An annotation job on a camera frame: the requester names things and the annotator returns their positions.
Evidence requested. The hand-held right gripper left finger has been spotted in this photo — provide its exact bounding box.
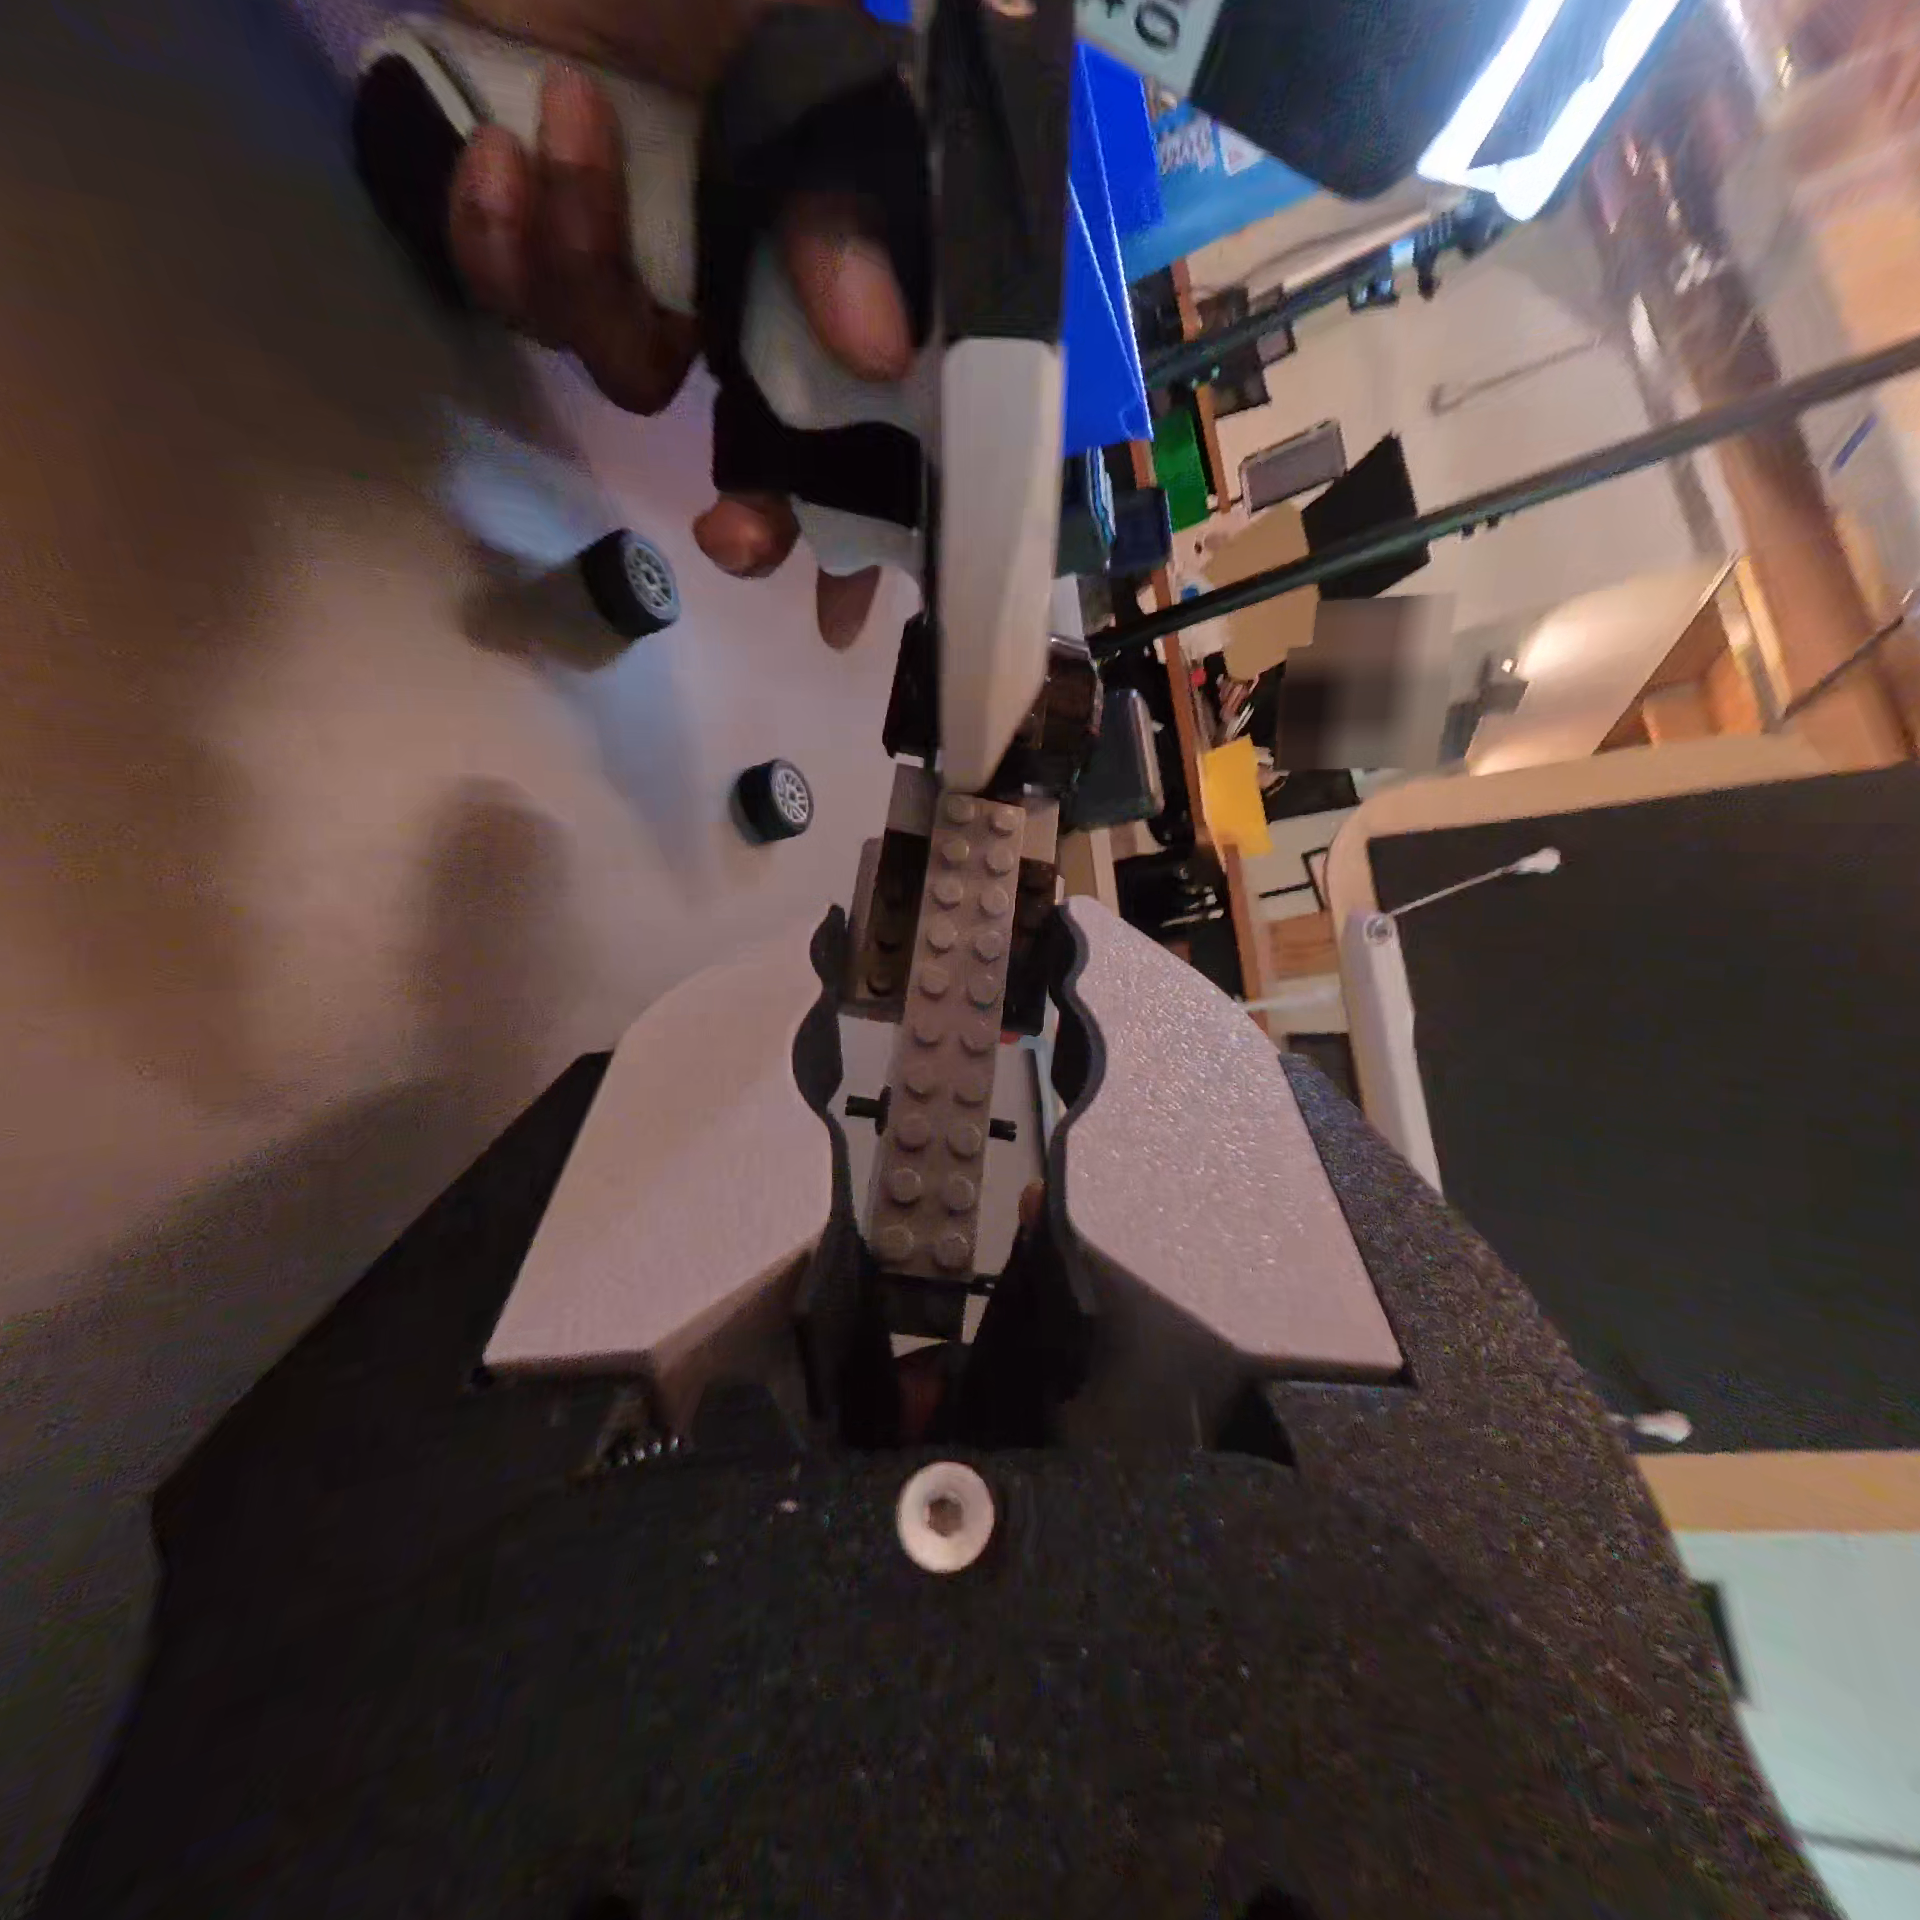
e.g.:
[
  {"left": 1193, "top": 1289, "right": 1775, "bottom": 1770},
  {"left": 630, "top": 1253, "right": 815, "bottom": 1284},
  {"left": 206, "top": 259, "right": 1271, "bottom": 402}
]
[{"left": 483, "top": 903, "right": 850, "bottom": 1432}]

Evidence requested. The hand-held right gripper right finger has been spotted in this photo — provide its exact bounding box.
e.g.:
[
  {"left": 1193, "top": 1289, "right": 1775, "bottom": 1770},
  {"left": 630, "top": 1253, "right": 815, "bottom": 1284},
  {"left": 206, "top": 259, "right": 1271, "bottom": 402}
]
[{"left": 1044, "top": 895, "right": 1414, "bottom": 1382}]

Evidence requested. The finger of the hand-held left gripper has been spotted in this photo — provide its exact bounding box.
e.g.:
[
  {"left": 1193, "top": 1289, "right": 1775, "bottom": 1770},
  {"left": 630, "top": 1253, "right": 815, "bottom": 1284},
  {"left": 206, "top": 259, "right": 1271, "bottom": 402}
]
[{"left": 918, "top": 335, "right": 1070, "bottom": 796}]

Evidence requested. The grey brick toy car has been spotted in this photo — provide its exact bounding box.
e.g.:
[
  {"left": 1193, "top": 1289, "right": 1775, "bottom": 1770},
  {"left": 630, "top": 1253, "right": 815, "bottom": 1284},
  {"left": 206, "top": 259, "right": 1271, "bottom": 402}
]
[{"left": 836, "top": 629, "right": 1112, "bottom": 1351}]

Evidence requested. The small black toy wheel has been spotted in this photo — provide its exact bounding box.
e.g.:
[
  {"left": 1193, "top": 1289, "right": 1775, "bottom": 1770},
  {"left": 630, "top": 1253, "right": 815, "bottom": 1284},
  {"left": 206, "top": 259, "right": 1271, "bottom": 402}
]
[
  {"left": 579, "top": 530, "right": 683, "bottom": 641},
  {"left": 733, "top": 759, "right": 824, "bottom": 850}
]

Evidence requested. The person's left hand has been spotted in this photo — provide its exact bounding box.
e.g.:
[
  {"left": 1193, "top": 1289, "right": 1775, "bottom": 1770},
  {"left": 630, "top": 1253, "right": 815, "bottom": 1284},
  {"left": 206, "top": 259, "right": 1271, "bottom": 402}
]
[{"left": 434, "top": 0, "right": 922, "bottom": 651}]

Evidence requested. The blue toy set box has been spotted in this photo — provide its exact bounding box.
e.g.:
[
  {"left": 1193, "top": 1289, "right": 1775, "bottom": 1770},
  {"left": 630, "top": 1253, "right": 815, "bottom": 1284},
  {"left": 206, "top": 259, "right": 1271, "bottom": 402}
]
[{"left": 1067, "top": 43, "right": 1326, "bottom": 459}]

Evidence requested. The green bin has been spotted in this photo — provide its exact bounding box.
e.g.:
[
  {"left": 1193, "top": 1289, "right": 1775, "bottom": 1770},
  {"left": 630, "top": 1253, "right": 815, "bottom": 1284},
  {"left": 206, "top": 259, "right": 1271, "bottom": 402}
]
[{"left": 1148, "top": 406, "right": 1213, "bottom": 530}]

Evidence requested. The brown cardboard box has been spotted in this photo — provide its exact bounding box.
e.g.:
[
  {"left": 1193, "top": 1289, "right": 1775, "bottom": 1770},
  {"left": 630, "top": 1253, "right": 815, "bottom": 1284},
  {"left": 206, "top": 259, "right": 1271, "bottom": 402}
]
[{"left": 1206, "top": 504, "right": 1326, "bottom": 680}]

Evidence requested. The yellow block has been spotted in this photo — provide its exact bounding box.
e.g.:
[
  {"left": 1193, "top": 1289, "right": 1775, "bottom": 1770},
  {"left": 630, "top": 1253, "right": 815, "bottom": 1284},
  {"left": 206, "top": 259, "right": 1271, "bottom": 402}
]
[{"left": 1198, "top": 735, "right": 1278, "bottom": 860}]

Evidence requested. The black case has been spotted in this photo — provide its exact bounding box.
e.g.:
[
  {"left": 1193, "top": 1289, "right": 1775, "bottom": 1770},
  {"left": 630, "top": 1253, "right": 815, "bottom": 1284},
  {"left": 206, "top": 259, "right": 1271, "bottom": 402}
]
[{"left": 1302, "top": 434, "right": 1419, "bottom": 562}]

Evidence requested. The bright ceiling light panel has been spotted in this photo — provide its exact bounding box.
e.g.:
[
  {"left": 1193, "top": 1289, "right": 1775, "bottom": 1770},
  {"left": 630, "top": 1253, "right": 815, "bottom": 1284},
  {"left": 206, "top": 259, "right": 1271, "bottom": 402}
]
[{"left": 1414, "top": 0, "right": 1687, "bottom": 226}]

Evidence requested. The long black pole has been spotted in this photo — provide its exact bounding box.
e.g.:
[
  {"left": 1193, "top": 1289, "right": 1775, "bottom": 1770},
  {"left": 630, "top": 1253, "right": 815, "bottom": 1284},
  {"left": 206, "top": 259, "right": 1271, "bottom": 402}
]
[{"left": 1090, "top": 335, "right": 1920, "bottom": 661}]

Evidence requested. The white board bracket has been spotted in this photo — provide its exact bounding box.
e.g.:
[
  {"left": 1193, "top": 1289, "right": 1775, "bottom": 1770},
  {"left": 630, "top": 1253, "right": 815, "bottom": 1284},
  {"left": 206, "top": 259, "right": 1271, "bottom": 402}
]
[{"left": 1338, "top": 903, "right": 1448, "bottom": 1195}]

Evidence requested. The black board with wooden frame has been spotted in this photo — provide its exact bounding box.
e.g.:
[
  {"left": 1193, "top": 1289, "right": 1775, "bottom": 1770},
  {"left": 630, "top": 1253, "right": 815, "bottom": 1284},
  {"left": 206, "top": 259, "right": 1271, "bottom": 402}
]
[{"left": 1324, "top": 760, "right": 1920, "bottom": 1532}]

